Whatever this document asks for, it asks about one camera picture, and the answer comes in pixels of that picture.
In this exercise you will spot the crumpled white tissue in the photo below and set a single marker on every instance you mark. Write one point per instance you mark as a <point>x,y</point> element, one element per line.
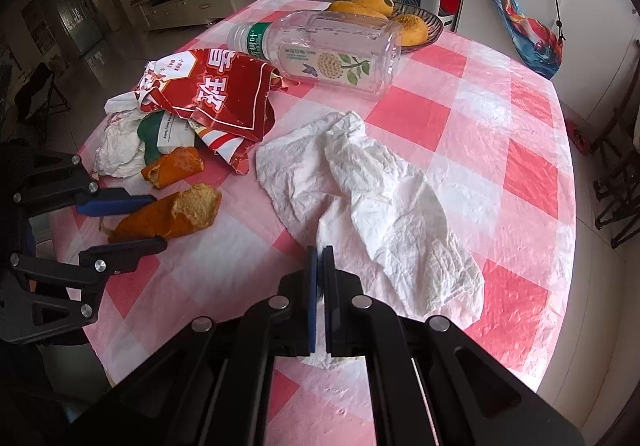
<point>117,145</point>

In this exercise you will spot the pink checkered tablecloth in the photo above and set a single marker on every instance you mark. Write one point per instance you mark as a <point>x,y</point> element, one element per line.
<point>425,125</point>

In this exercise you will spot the colourful printed bag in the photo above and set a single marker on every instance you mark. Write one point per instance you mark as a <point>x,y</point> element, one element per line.
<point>520,15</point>

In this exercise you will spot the large orange peel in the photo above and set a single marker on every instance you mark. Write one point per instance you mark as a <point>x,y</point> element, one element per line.
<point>165,221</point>

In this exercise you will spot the clear plastic bottle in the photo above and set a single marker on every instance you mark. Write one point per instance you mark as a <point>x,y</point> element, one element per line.
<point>340,45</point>

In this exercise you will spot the dark wooden chair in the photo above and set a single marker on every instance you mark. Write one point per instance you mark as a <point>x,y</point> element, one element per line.
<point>620,175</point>

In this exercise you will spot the black folding chair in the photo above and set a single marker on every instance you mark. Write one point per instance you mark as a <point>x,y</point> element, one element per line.
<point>47,85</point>

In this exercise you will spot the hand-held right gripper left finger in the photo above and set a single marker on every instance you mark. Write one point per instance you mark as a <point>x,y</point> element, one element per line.
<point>311,306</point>

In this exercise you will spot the large white paper towel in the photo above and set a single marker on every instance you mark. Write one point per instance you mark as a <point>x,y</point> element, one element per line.
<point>390,206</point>

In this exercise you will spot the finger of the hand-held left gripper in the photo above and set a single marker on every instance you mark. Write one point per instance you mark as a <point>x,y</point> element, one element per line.
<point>115,202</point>
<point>125,253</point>

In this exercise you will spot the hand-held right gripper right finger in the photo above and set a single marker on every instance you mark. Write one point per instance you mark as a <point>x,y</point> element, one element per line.
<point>329,306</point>

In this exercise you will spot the glass fruit bowl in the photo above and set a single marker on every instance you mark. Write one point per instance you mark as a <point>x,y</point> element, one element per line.
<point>434,25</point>

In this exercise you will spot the small orange peel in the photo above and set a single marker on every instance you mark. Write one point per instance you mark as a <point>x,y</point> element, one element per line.
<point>175,165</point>

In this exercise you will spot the yellow mango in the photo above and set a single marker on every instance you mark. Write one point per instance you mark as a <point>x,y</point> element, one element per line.
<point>375,3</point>
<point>352,9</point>

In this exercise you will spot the white TV cabinet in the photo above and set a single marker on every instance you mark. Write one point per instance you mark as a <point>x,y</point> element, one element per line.
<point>200,0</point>

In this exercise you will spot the red snack bag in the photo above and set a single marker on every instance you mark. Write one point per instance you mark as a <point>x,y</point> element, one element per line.
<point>220,95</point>

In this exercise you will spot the speckled yellow fruit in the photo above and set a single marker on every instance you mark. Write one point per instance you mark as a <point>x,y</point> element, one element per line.
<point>412,28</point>

